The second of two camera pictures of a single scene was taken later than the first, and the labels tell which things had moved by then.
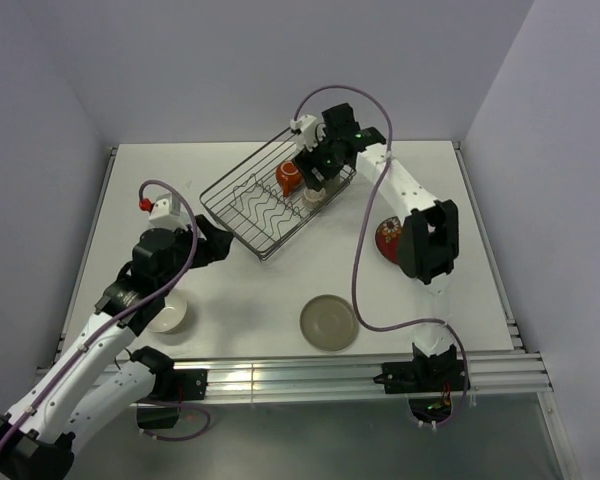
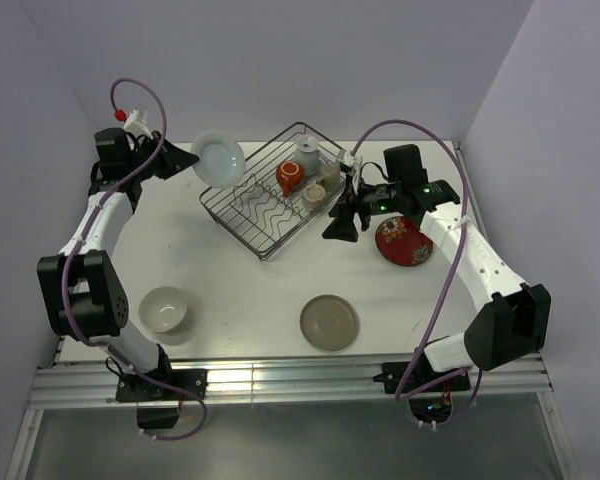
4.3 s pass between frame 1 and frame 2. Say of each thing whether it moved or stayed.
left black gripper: moved
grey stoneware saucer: stayed
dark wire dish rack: stayed
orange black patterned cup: stayed
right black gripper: moved
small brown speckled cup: stayed
